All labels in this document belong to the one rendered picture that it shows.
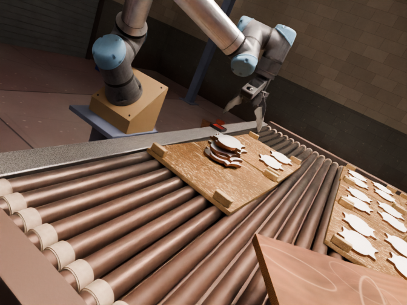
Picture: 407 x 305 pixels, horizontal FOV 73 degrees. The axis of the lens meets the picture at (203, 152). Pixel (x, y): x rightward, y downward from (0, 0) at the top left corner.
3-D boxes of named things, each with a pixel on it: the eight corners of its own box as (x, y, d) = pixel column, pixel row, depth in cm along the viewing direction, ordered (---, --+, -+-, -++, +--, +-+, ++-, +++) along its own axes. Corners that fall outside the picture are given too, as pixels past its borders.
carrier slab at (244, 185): (145, 151, 91) (147, 147, 90) (211, 143, 125) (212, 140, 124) (228, 216, 76) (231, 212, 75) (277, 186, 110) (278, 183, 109)
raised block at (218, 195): (211, 196, 78) (215, 189, 77) (214, 195, 80) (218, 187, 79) (227, 209, 76) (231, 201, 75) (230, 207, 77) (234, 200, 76)
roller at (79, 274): (42, 290, 43) (47, 268, 42) (292, 145, 212) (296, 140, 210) (60, 312, 42) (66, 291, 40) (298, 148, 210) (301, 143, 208)
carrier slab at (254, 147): (211, 141, 126) (212, 138, 125) (246, 136, 160) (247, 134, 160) (277, 184, 112) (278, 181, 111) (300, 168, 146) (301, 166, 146)
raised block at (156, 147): (149, 149, 90) (152, 141, 89) (153, 148, 91) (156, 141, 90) (162, 158, 87) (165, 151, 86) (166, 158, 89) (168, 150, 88)
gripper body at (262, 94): (262, 108, 104) (278, 77, 99) (257, 109, 96) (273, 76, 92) (245, 98, 106) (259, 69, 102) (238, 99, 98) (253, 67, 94)
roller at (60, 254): (24, 269, 45) (29, 248, 43) (287, 142, 213) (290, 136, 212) (41, 290, 43) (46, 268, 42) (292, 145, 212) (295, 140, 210)
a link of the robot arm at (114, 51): (96, 82, 104) (82, 52, 92) (111, 59, 111) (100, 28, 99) (125, 88, 102) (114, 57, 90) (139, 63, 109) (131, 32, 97)
